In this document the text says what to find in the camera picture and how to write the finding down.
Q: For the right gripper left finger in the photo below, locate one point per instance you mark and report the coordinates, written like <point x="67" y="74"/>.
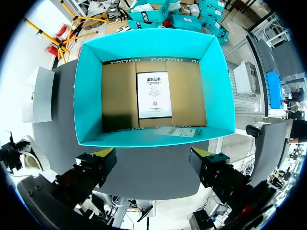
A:
<point x="96" y="167"/>

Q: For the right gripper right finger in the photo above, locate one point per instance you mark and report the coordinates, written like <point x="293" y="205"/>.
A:
<point x="211" y="169"/>

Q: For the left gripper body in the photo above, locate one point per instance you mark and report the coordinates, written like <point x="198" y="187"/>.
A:
<point x="9" y="153"/>

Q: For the cream and black shoe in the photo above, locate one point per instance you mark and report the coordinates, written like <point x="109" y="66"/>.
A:
<point x="36" y="155"/>

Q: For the white shoebox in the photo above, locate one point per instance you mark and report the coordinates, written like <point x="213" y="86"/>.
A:
<point x="42" y="95"/>

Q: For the large teal cardboard box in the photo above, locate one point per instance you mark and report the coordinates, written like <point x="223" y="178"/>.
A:
<point x="216" y="95"/>

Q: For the white printed card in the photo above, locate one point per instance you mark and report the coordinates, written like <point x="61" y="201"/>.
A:
<point x="154" y="94"/>

